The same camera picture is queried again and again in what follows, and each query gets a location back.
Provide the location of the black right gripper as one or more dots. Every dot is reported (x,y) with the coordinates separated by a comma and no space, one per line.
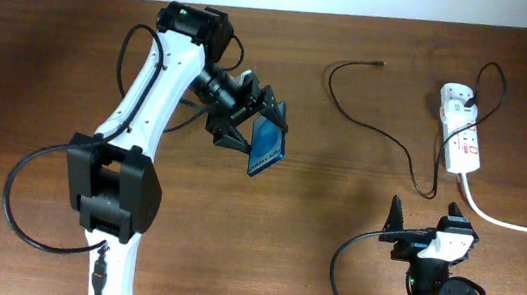
(412,245)

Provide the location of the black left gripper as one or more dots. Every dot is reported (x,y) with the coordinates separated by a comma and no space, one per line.
(224,124)

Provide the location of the blue Galaxy smartphone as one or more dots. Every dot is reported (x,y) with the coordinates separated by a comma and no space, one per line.
(268,145)

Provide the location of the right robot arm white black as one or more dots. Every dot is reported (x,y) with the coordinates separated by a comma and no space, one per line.
(433,277)

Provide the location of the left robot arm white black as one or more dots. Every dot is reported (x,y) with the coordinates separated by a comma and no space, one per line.
(112,181)

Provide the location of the white USB charger plug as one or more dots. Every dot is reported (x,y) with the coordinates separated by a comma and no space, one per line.
(453,111)

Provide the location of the white power strip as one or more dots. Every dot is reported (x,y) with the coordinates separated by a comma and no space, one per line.
(461,147)

